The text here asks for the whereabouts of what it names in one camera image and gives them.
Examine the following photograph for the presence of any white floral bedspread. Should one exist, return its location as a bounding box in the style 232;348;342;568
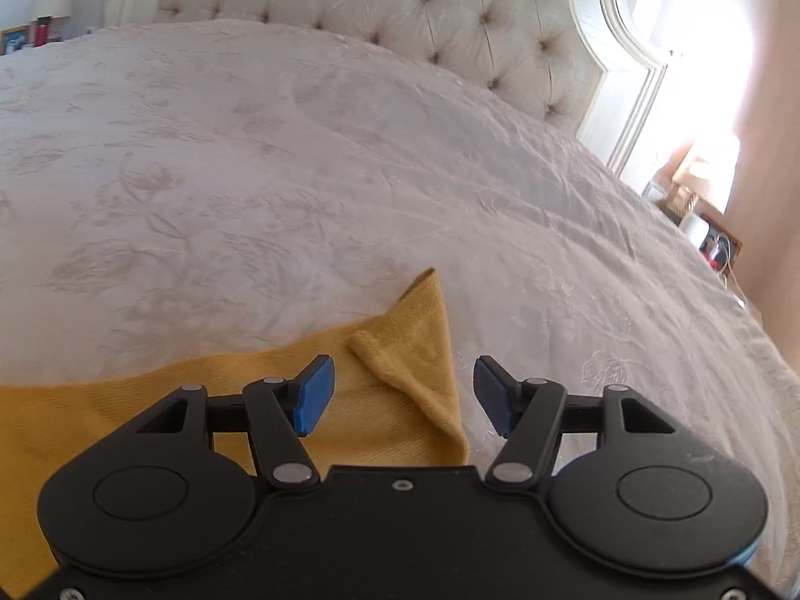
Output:
0;20;800;600

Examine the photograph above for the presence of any cream tufted headboard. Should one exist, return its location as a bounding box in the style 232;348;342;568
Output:
106;0;673;179

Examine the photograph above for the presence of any dark picture frame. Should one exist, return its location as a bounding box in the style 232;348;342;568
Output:
703;221;744;270

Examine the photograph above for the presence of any wooden picture frame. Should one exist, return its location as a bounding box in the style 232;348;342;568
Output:
0;25;32;57

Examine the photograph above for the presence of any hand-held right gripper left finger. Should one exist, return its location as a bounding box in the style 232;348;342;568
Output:
106;355;337;489

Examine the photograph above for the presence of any yellow knit sweater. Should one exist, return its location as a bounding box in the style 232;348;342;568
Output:
0;267;471;598

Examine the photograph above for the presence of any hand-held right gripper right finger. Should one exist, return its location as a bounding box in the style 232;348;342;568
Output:
473;355;695;492

